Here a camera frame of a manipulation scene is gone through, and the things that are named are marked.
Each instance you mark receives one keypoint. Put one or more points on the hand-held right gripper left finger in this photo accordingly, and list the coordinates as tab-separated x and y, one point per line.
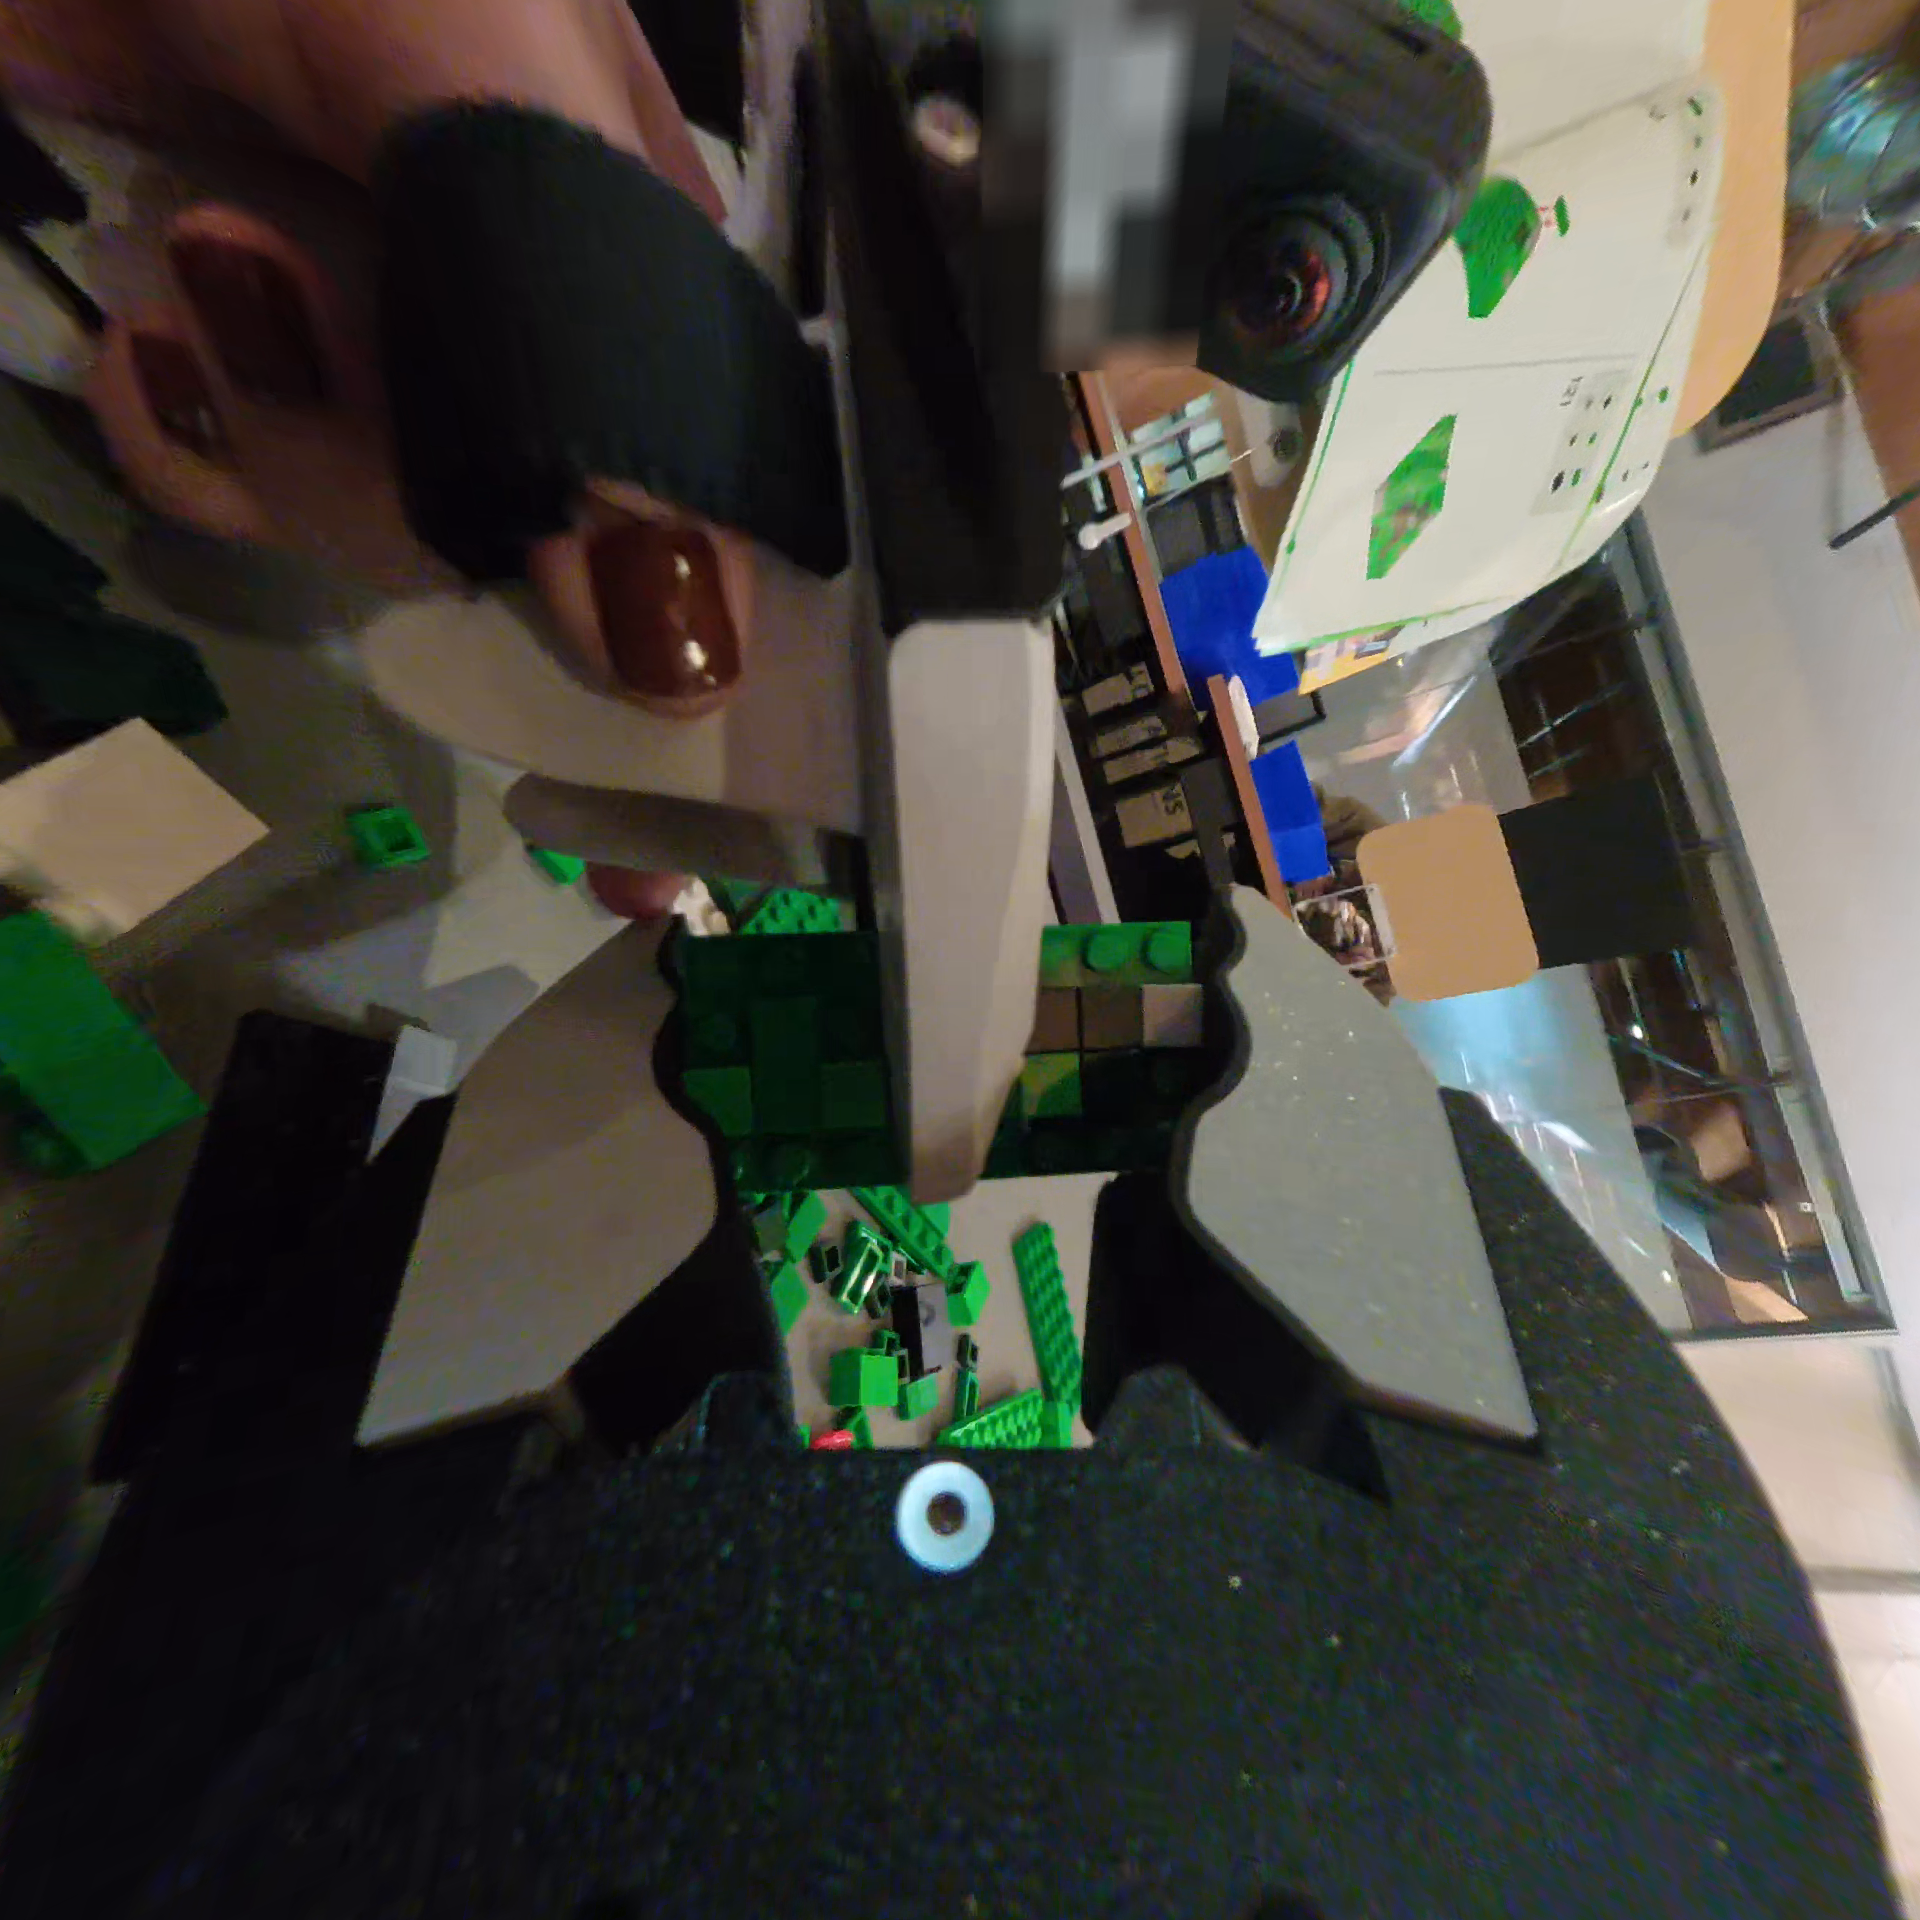
539	1201

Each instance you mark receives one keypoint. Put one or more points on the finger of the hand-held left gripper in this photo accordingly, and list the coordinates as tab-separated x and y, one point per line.
968	900

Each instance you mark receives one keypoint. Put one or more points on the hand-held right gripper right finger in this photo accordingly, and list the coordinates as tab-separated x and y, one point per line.
1336	1201

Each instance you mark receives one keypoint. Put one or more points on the green toy brick assembly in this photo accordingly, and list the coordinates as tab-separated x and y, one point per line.
780	1050

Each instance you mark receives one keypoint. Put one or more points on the grey desk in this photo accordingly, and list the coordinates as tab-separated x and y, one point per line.
299	961

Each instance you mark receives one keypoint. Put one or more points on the person's left hand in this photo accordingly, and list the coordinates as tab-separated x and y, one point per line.
224	345

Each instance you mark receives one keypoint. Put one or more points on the row of dark labelled boxes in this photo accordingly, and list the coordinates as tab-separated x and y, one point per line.
1141	749

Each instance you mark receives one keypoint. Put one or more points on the pile of loose toy bricks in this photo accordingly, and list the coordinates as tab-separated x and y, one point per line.
1050	1306

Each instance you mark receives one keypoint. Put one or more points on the blue storage bin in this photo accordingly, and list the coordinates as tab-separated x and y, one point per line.
1224	616
1290	818

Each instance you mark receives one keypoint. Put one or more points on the tan rounded panel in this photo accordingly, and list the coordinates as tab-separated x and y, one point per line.
1448	900

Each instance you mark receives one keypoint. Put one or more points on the small green toy brick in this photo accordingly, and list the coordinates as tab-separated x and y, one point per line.
555	864
387	835

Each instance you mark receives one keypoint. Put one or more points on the black square panel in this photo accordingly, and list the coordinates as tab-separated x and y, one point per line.
1599	869

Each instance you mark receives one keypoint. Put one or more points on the green toy brick plate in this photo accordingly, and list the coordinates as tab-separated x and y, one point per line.
76	1050

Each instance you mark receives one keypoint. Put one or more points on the open building instruction booklet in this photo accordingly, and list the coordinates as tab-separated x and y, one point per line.
1499	450

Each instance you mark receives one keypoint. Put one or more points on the white card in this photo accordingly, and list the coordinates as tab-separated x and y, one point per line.
119	826

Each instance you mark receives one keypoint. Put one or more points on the dark green brick cluster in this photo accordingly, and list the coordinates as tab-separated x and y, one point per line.
89	661

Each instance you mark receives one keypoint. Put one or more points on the black framed screen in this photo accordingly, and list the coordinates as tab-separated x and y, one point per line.
1779	381

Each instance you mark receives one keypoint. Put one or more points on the clear photo frame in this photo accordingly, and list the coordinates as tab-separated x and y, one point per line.
1347	933

